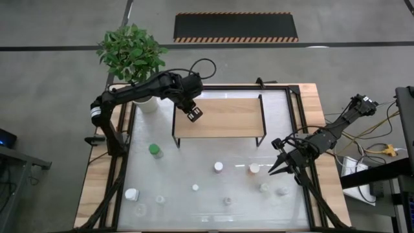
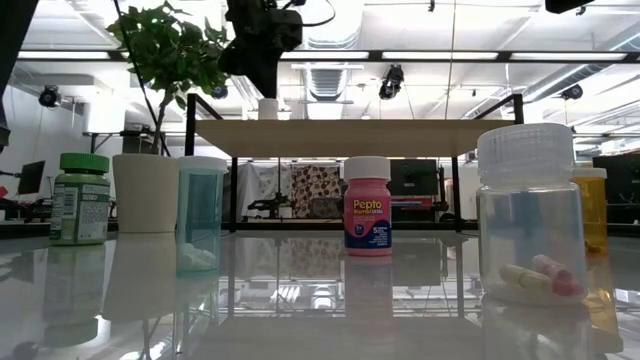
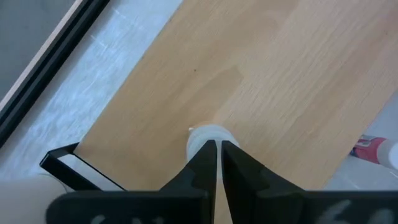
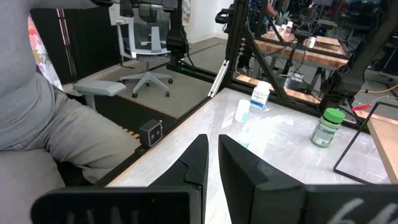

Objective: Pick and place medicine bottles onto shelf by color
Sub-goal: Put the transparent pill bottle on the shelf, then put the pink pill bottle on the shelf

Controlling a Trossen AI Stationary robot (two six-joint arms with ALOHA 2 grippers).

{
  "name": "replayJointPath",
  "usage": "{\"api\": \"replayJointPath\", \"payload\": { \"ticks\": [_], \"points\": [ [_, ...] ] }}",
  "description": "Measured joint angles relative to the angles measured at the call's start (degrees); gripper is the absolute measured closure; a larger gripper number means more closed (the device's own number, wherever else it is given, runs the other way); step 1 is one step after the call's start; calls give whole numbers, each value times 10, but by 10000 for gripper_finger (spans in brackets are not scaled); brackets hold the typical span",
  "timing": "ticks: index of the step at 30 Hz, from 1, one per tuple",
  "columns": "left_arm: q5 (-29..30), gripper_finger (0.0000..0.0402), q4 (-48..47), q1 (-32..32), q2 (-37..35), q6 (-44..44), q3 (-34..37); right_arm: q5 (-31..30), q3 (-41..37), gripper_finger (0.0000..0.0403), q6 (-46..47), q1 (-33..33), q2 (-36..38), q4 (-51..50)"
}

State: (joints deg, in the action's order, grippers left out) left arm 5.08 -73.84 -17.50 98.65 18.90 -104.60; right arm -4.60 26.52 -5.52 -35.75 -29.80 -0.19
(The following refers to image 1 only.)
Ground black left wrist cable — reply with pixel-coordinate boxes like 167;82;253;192
189;58;217;80

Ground black device blue light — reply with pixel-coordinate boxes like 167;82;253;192
0;128;17;150

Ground green leafy plant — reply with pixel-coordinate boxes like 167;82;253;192
96;23;169;84

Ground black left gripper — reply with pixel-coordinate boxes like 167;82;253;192
170;74;204;123

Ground white plant pot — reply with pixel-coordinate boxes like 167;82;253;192
132;93;159;114

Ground yellow power splitter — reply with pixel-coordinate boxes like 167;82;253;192
382;144;398;158

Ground green capped supplement bottle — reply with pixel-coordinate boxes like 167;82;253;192
147;143;164;160

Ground wooden shelf black metal frame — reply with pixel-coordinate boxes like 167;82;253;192
171;94;268;149

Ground black hazard striped floor mat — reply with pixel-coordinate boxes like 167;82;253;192
173;12;299;43

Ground wide white pill bottle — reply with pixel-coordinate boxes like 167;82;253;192
124;188;140;203

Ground dark grey side table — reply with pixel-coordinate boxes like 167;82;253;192
0;144;52;233

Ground black desk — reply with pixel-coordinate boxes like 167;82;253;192
340;157;414;233

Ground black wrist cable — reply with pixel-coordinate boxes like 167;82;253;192
279;124;327;148
189;58;217;80

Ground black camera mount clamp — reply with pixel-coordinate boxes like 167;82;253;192
254;76;278;90

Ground white paper box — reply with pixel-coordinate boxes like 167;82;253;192
342;156;378;206

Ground yellow cable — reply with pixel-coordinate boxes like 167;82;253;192
336;109;402;155

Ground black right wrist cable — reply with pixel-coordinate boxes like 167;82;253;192
279;124;327;148

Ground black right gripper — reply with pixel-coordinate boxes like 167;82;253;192
267;138;323;186

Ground black aluminium table frame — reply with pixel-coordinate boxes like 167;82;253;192
76;83;350;233

